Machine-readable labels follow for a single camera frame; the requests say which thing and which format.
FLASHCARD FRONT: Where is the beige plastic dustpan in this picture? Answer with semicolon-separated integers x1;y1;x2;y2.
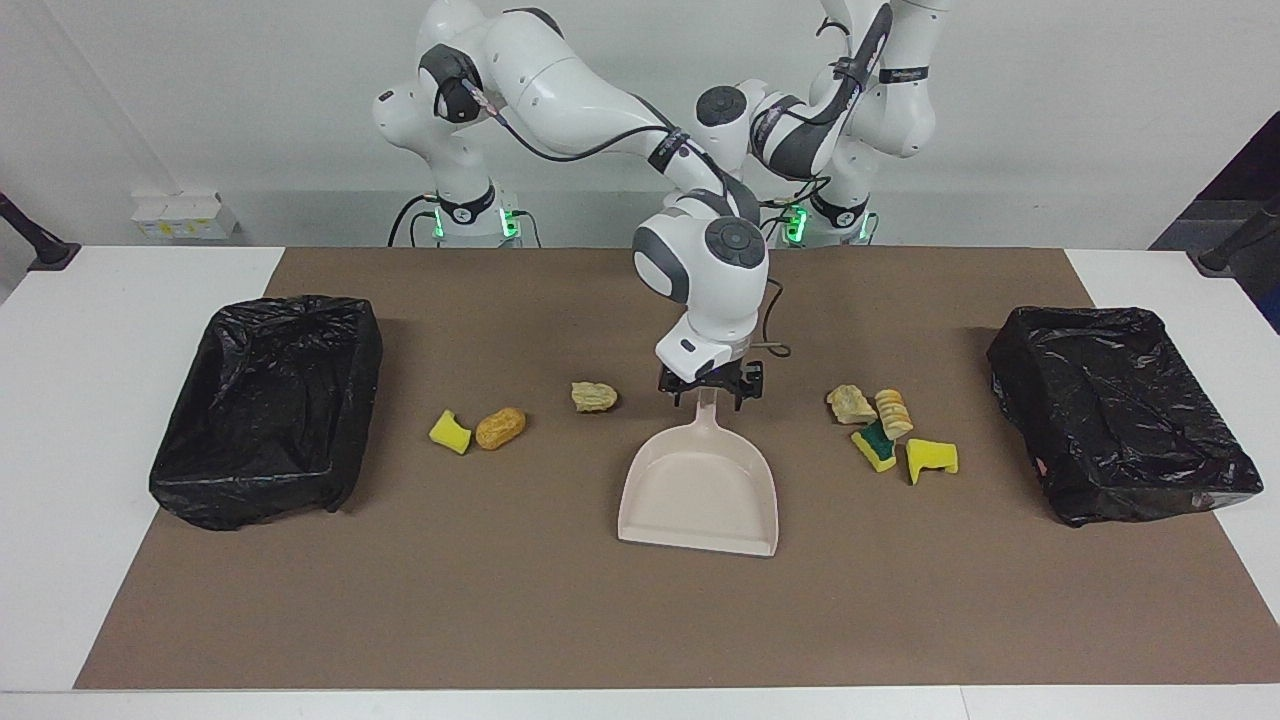
617;388;779;558

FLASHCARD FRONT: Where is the green and yellow sponge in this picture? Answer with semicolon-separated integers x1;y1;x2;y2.
851;420;899;474

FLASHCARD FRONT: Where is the striped croissant piece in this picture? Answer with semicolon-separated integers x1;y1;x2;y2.
874;388;914;441

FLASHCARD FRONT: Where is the brown bread roll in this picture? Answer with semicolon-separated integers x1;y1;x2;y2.
475;406;528;452

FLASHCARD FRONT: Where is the large yellow sponge piece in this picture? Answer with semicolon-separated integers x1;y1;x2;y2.
905;438;960;486

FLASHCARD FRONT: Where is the small yellow sponge piece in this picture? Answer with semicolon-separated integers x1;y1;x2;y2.
429;409;473;456

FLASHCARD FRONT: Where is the black bag lined bin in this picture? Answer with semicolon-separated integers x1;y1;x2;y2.
148;294;385;532
986;305;1265;529

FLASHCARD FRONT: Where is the brown table mat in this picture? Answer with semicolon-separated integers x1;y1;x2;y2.
75;247;1280;691

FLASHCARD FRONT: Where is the black stand foot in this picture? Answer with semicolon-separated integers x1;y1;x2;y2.
0;192;81;273
1188;195;1280;276

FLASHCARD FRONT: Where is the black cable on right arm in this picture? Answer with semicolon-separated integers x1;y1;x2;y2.
465;80;791;359

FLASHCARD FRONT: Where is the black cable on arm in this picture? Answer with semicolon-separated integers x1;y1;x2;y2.
465;80;791;359
760;0;896;216

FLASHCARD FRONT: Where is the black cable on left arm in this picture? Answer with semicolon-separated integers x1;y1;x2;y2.
760;0;896;216

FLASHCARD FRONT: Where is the black base power cable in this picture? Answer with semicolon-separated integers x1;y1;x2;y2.
388;193;542;248

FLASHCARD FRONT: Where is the white wall socket box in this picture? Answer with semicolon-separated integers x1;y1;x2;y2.
130;192;239;241

